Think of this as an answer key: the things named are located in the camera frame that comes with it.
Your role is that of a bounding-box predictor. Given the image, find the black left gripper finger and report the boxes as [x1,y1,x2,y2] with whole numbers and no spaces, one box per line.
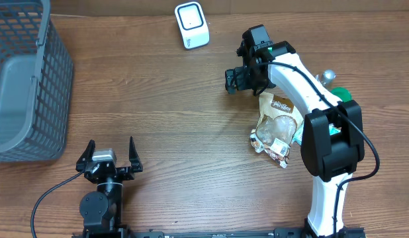
[128,136,143,173]
[75,139,95,172]

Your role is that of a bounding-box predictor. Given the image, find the brown Pantree snack packet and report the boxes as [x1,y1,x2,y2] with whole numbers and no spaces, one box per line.
[256,92,303,145]

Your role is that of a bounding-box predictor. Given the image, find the clear plastic container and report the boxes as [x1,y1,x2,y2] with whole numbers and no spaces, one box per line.
[315,69,336,91]

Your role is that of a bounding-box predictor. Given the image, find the green lid spice jar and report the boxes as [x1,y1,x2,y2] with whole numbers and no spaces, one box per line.
[331,87,353,102]

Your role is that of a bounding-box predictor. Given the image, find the brown white snack wrapper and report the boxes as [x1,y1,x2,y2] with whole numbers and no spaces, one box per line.
[250,130,291,169]

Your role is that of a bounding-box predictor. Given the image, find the teal small carton box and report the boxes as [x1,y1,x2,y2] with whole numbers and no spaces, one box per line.
[329,124,341,136]

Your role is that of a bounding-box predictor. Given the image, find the teal white snack packet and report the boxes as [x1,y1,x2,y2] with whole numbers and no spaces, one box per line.
[292,124,304,145]

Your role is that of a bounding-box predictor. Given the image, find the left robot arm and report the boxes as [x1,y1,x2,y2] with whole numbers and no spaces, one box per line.
[76,138,143,237]

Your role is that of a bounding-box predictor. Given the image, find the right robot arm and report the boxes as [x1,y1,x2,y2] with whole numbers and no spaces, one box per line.
[225,24,365,237]

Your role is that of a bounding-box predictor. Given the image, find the white barcode scanner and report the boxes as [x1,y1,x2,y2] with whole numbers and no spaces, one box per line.
[174,1,210,50]

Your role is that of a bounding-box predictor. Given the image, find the grey plastic mesh basket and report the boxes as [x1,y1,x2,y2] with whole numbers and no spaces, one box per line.
[0,0,74,163]

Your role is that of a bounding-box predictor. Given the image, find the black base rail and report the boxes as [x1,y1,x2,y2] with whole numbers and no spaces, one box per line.
[71,226,367,238]

